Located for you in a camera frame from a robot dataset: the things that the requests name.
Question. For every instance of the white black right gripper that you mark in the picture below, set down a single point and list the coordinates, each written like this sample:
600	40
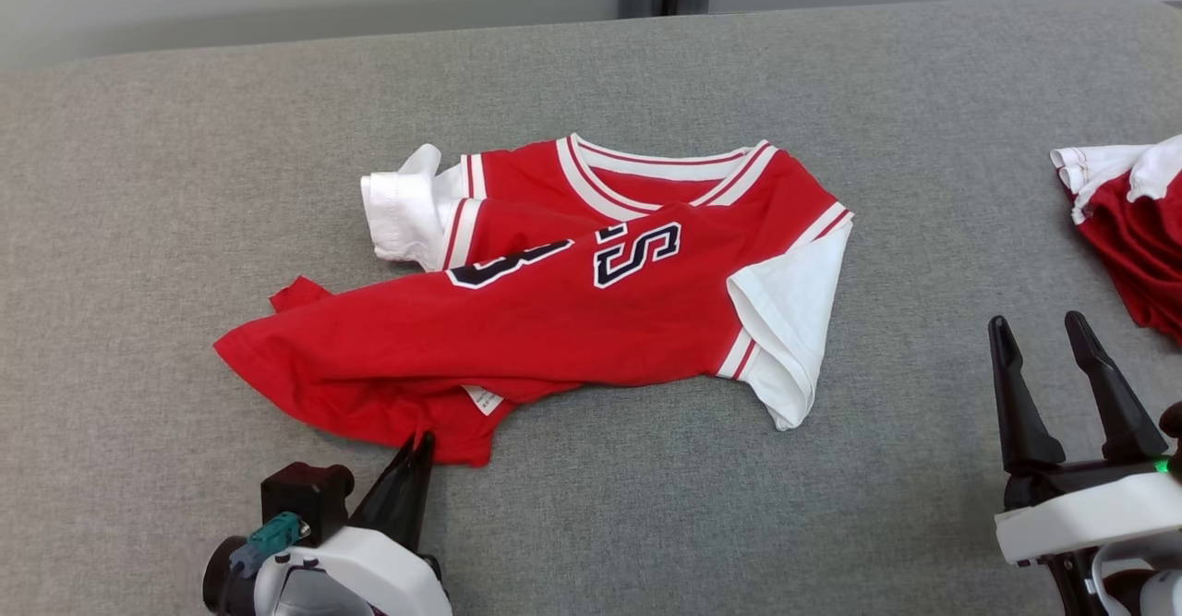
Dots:
1080	514

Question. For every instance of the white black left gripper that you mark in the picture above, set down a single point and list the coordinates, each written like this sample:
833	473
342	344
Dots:
369	574

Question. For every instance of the red white shorts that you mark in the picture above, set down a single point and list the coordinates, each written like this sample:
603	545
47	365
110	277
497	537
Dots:
1140	237

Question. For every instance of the red white jersey shirt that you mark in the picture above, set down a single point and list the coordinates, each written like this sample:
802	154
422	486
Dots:
554	330

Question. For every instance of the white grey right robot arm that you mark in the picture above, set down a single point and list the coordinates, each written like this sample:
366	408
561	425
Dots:
1145	588

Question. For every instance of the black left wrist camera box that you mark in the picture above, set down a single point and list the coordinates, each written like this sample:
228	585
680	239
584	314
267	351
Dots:
305	501

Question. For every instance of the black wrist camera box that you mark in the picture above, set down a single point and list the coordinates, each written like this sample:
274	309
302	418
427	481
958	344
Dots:
1173	420
305	501

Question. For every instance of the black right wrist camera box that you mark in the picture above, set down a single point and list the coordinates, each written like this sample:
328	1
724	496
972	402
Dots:
1173	420

